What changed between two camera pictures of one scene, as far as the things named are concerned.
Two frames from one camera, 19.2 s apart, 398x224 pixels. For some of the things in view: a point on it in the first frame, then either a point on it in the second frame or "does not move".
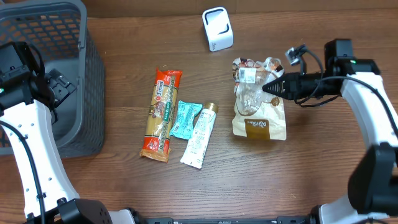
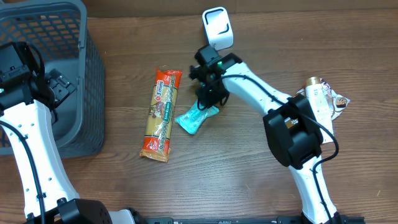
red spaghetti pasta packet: [157, 142] does not move
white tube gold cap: [197, 145] to [316, 96]
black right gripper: [294, 91] to [212, 100]
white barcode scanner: [217, 28] does not move
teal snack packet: [183, 126] to [191, 121]
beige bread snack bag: [259, 113] to [336, 103]
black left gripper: [64, 85] does not move
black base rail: [282, 219] does not move
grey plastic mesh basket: [60, 28] does not move
